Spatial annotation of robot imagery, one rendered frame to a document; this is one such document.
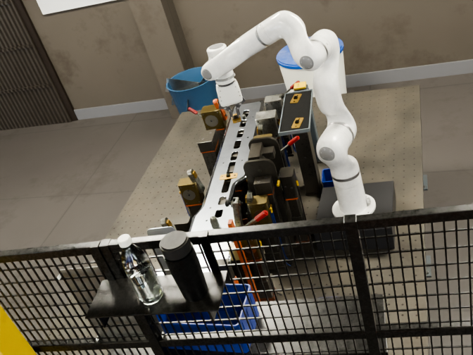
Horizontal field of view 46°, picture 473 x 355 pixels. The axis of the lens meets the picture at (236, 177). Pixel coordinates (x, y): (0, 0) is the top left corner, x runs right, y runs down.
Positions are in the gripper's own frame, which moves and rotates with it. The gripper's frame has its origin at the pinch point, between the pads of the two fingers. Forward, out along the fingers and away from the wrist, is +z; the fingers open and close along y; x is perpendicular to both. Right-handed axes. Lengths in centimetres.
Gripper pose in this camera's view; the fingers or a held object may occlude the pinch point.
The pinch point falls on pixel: (234, 113)
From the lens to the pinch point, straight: 245.6
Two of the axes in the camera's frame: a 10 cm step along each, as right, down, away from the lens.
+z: 2.4, 8.1, 5.3
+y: -9.6, 2.8, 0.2
